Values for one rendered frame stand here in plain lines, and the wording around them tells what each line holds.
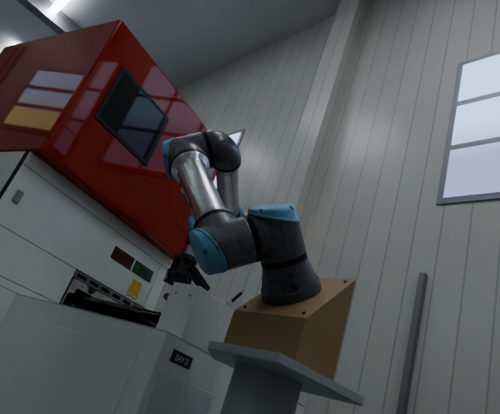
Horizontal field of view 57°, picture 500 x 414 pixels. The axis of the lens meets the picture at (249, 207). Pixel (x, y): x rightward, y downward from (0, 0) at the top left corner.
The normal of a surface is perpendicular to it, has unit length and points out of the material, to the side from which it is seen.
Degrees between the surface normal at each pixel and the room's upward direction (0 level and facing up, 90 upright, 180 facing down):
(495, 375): 90
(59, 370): 90
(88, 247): 90
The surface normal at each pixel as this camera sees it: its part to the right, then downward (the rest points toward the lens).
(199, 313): 0.85, 0.04
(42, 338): -0.43, -0.51
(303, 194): 0.70, -0.09
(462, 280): -0.64, -0.50
